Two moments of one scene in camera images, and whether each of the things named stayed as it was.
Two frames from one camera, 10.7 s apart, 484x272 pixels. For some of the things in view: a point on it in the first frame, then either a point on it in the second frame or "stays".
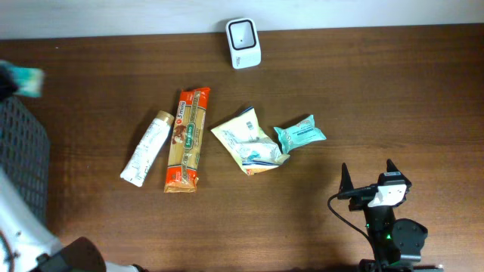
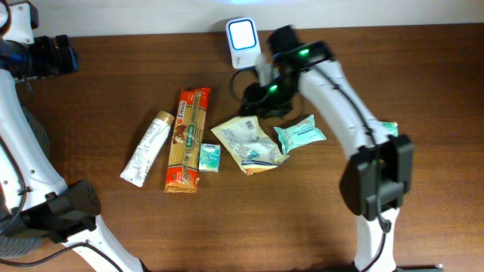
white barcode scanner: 244,44 stays
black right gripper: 358,202 → 255,94
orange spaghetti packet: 187,140 stays
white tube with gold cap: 147,147 stays
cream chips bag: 253,150 stays
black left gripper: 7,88 → 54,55
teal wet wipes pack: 300,133 stays
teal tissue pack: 30,81 → 209,158
